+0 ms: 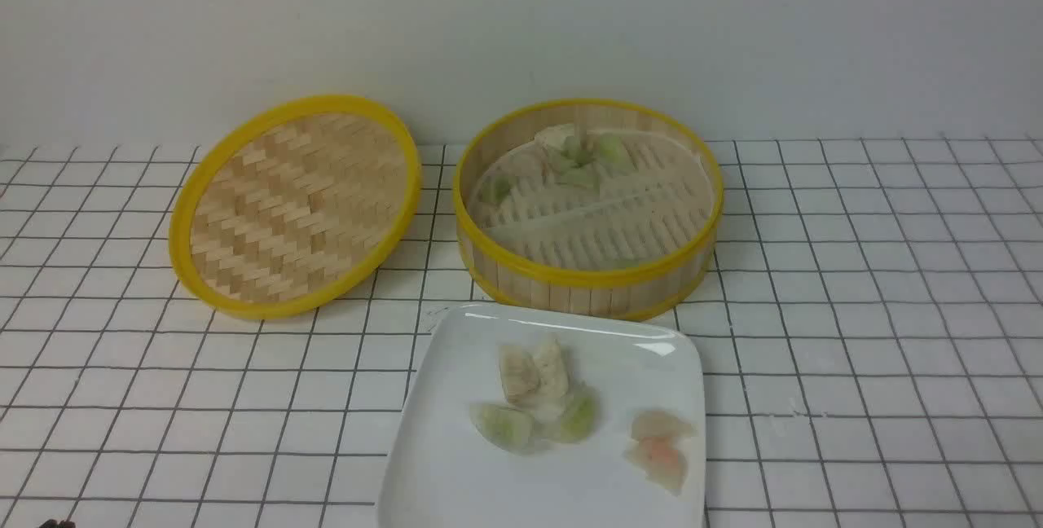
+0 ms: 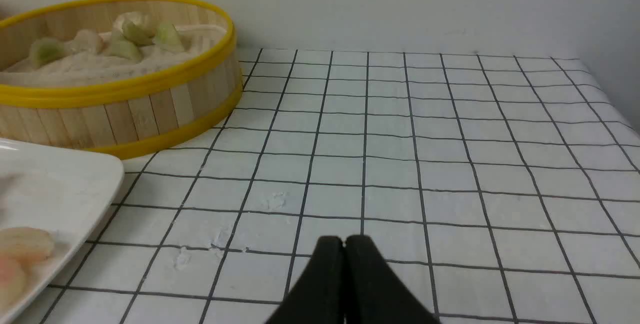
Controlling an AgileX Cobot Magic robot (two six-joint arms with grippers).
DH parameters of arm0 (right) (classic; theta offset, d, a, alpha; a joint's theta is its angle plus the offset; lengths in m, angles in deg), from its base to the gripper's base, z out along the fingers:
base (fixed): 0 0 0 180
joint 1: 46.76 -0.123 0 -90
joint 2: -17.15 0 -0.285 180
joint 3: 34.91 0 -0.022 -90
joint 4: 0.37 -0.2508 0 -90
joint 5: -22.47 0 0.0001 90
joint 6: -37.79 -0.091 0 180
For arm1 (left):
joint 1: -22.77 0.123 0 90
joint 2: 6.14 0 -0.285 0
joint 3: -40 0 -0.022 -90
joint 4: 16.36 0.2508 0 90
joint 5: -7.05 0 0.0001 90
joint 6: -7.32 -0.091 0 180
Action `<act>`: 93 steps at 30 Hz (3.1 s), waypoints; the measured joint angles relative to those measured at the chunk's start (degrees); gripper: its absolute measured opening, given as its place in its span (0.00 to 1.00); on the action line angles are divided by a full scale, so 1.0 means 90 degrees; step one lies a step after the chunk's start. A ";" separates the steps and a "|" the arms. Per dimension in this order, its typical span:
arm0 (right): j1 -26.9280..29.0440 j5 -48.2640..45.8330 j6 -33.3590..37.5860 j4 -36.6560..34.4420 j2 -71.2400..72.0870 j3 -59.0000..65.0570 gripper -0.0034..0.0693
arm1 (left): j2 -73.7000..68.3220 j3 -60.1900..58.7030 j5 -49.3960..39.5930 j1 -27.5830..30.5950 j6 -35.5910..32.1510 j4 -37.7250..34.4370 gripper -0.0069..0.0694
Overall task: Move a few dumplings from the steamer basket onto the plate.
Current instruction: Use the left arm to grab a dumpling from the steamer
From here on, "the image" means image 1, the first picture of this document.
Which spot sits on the yellow-rimmed bamboo steamer basket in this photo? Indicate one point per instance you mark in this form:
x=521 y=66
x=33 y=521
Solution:
x=638 y=293

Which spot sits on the yellow-rimmed woven bamboo lid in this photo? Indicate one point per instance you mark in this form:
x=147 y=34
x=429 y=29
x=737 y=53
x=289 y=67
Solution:
x=296 y=207

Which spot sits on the beige dumpling left on plate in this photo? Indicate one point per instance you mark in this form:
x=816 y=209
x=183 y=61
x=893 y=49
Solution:
x=519 y=376

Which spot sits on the beige dumpling right on plate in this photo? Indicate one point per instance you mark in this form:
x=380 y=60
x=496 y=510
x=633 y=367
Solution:
x=553 y=374

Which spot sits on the white square ceramic plate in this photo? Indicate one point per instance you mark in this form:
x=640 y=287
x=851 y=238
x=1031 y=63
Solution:
x=443 y=473

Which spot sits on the orange pink dumpling lower right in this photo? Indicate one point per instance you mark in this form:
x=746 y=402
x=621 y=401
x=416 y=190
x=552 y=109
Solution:
x=661 y=461

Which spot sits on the pale pink dumpling upper right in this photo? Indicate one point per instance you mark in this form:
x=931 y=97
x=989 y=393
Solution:
x=660 y=424

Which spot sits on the beige dumpling on plate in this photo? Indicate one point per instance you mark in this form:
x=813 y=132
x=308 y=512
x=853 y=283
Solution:
x=553 y=374
x=519 y=376

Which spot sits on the green dumpling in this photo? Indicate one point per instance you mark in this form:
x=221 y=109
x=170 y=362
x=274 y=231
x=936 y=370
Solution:
x=581 y=176
x=495 y=191
x=610 y=151
x=578 y=418
x=505 y=427

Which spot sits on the beige dumpling in steamer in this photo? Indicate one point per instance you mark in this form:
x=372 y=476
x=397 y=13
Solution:
x=563 y=139

